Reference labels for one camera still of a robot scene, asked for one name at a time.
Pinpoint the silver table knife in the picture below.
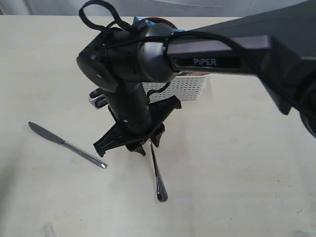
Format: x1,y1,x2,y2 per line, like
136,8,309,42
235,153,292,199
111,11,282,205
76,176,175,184
28,121,107,169

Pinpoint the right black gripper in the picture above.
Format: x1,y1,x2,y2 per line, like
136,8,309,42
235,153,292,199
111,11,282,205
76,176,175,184
93,96,181,157

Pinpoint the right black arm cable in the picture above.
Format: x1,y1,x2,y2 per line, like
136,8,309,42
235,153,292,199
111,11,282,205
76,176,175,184
79,0,316,104

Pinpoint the silver fork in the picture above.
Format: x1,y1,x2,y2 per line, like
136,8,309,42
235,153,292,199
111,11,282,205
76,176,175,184
149,140,168,202

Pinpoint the white perforated plastic basket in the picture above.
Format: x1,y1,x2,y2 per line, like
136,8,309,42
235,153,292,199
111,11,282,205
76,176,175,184
150,74,210,102

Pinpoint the dark brown round plate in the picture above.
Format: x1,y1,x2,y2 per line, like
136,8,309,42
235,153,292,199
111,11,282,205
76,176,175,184
145,17,177,29

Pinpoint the blue chips bag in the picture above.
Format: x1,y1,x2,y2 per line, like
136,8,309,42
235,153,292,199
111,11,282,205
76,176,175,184
133,16,184,32

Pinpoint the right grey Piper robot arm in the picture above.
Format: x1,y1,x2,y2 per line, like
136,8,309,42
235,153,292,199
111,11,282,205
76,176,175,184
77,0,316,156

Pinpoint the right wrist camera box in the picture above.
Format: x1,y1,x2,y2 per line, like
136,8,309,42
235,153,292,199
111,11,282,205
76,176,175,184
89,88,108,109

